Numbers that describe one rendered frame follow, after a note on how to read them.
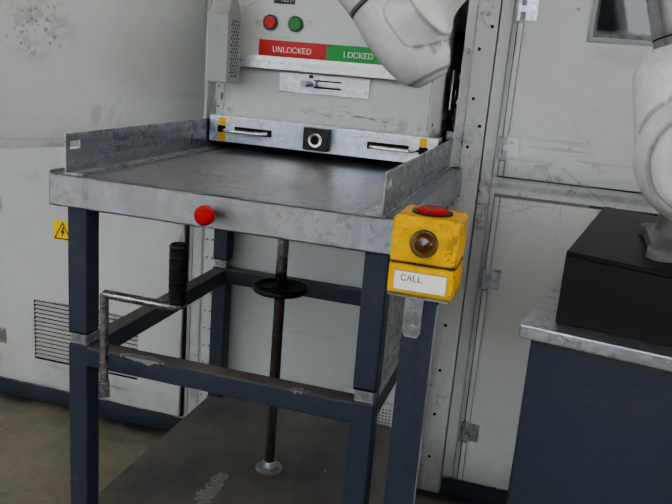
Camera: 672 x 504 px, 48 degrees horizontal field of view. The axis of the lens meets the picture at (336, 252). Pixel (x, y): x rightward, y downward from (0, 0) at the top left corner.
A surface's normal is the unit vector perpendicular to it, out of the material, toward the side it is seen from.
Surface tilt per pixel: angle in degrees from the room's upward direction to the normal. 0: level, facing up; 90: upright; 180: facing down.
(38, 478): 0
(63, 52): 90
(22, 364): 90
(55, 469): 0
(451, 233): 90
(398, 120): 90
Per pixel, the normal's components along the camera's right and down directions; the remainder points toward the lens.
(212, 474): 0.08, -0.97
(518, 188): -0.29, 0.22
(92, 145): 0.95, 0.15
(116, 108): 0.72, 0.22
